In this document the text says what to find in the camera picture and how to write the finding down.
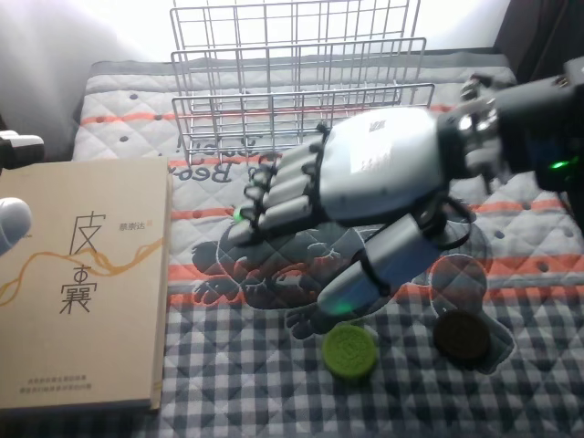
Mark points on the green toy sandwich cookie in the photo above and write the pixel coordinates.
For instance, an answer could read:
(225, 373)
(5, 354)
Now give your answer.
(349, 351)

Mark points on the beige book with black characters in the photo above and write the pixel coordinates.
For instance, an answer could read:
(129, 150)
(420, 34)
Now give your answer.
(91, 296)

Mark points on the brown toy sandwich cookie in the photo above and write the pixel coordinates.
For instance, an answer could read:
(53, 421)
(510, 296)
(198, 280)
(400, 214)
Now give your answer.
(461, 337)

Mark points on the grey quilt with printed bear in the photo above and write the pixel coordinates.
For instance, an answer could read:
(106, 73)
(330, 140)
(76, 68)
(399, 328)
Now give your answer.
(274, 392)

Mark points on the white and black right hand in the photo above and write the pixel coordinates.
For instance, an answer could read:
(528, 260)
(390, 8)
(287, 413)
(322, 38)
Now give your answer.
(378, 169)

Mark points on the white and black left hand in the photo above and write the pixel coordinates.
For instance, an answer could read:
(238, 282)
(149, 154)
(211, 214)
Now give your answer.
(13, 223)

